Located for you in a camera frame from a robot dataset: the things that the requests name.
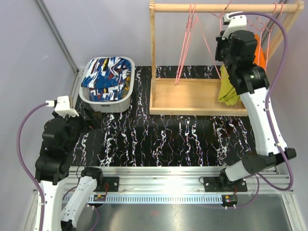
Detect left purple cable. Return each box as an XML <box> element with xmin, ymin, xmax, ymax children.
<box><xmin>18</xmin><ymin>102</ymin><xmax>58</xmax><ymax>231</ymax></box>

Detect white slotted cable duct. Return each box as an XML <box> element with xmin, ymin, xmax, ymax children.
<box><xmin>88</xmin><ymin>194</ymin><xmax>222</xmax><ymax>204</ymax></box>

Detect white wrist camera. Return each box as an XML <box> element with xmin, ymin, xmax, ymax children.
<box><xmin>222</xmin><ymin>12</ymin><xmax>247</xmax><ymax>40</ymax></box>
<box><xmin>45</xmin><ymin>96</ymin><xmax>79</xmax><ymax>118</ymax></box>

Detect white plastic basket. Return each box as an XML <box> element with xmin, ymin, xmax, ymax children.
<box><xmin>79</xmin><ymin>56</ymin><xmax>135</xmax><ymax>113</ymax></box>

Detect lime green trousers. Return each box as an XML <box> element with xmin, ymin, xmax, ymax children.
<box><xmin>218</xmin><ymin>65</ymin><xmax>241</xmax><ymax>106</ymax></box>

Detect black marble mat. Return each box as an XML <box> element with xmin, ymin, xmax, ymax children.
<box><xmin>73</xmin><ymin>66</ymin><xmax>256</xmax><ymax>167</ymax></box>

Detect aluminium rail frame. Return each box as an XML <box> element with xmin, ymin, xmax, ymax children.
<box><xmin>64</xmin><ymin>167</ymin><xmax>293</xmax><ymax>196</ymax></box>

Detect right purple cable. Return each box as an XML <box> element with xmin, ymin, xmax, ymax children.
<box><xmin>228</xmin><ymin>11</ymin><xmax>295</xmax><ymax>192</ymax></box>

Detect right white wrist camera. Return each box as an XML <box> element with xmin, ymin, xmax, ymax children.
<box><xmin>222</xmin><ymin>12</ymin><xmax>247</xmax><ymax>40</ymax></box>

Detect blue patterned trousers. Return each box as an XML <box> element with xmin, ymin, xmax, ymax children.
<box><xmin>81</xmin><ymin>56</ymin><xmax>132</xmax><ymax>102</ymax></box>

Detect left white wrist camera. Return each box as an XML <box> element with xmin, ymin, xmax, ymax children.
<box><xmin>45</xmin><ymin>96</ymin><xmax>79</xmax><ymax>118</ymax></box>

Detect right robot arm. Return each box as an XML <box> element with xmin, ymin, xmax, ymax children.
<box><xmin>215</xmin><ymin>29</ymin><xmax>296</xmax><ymax>191</ymax></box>

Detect wooden clothes rack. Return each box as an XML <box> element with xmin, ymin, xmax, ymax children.
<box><xmin>149</xmin><ymin>0</ymin><xmax>304</xmax><ymax>116</ymax></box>

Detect camouflage yellow trousers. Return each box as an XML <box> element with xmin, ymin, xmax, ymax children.
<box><xmin>121</xmin><ymin>77</ymin><xmax>131</xmax><ymax>99</ymax></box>

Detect orange trousers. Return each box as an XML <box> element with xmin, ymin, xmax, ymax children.
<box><xmin>254</xmin><ymin>34</ymin><xmax>266</xmax><ymax>69</ymax></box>

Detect purple cable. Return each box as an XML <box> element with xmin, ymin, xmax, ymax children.
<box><xmin>228</xmin><ymin>11</ymin><xmax>295</xmax><ymax>192</ymax></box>
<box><xmin>18</xmin><ymin>102</ymin><xmax>58</xmax><ymax>231</ymax></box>

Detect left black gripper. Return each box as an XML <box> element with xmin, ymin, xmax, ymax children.
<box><xmin>53</xmin><ymin>105</ymin><xmax>102</xmax><ymax>152</ymax></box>

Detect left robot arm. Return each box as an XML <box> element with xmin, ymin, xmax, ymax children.
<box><xmin>35</xmin><ymin>108</ymin><xmax>104</xmax><ymax>231</ymax></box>

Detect pink wire hanger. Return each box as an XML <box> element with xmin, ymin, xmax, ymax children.
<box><xmin>247</xmin><ymin>15</ymin><xmax>271</xmax><ymax>32</ymax></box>
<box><xmin>212</xmin><ymin>0</ymin><xmax>232</xmax><ymax>31</ymax></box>
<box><xmin>260</xmin><ymin>0</ymin><xmax>285</xmax><ymax>62</ymax></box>
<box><xmin>177</xmin><ymin>2</ymin><xmax>222</xmax><ymax>85</ymax></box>
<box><xmin>175</xmin><ymin>3</ymin><xmax>195</xmax><ymax>86</ymax></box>

